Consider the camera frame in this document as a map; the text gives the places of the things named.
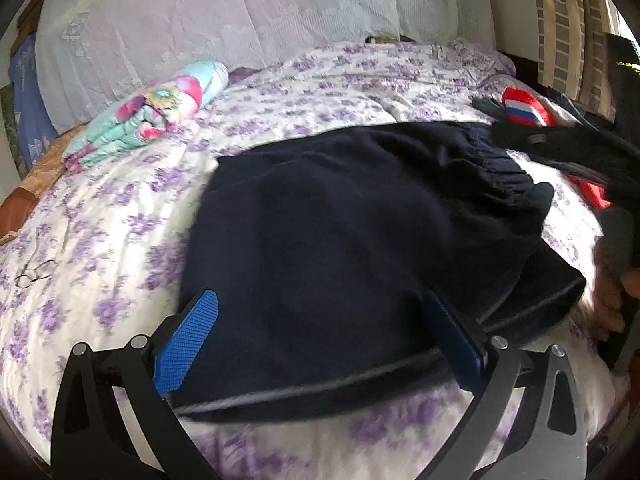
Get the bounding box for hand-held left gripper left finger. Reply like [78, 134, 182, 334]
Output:
[50, 289, 221, 480]

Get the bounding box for brown pillow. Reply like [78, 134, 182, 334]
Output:
[0, 125, 86, 246]

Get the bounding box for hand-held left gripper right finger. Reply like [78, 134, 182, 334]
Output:
[421, 289, 588, 480]

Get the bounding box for red white blue cloth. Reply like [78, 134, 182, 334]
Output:
[500, 86, 613, 211]

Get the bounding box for thin-framed eyeglasses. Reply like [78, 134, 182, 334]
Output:
[15, 225, 61, 288]

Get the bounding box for blue patterned cloth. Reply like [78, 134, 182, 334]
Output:
[7, 32, 58, 171]

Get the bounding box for white lace curtain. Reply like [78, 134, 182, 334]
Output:
[35, 0, 496, 136]

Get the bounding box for navy blue pants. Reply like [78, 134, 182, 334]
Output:
[175, 121, 587, 423]

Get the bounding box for person's right hand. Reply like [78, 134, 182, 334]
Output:
[594, 267, 627, 335]

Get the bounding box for beige brick-patterned curtain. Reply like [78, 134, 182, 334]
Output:
[530, 0, 621, 121]

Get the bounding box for purple floral bed sheet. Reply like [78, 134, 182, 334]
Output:
[0, 40, 631, 480]

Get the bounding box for dark cloth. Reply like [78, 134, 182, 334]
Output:
[604, 32, 640, 128]

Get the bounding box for folded teal pink floral blanket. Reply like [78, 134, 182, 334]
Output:
[62, 60, 230, 175]

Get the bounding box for black garment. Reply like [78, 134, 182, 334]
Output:
[472, 95, 640, 203]

